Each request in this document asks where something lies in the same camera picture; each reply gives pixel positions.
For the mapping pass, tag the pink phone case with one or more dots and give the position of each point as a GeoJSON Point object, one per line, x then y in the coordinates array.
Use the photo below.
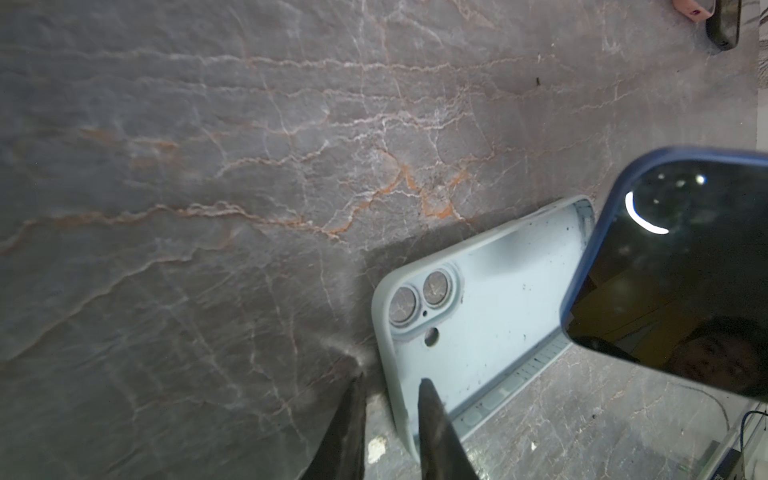
{"type": "Point", "coordinates": [695, 10]}

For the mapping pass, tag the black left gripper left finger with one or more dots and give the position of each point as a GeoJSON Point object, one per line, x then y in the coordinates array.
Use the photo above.
{"type": "Point", "coordinates": [341, 453]}

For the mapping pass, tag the blue-edged smartphone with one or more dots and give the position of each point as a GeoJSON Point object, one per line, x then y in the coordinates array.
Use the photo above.
{"type": "Point", "coordinates": [674, 276]}

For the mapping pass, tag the clear teal phone case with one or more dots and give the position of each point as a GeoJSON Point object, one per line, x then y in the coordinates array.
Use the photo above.
{"type": "Point", "coordinates": [480, 319]}

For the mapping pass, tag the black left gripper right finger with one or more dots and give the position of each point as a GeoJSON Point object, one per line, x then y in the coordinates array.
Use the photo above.
{"type": "Point", "coordinates": [442, 456]}

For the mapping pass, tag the black phone case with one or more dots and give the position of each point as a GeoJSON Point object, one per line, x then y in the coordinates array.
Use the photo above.
{"type": "Point", "coordinates": [723, 27]}

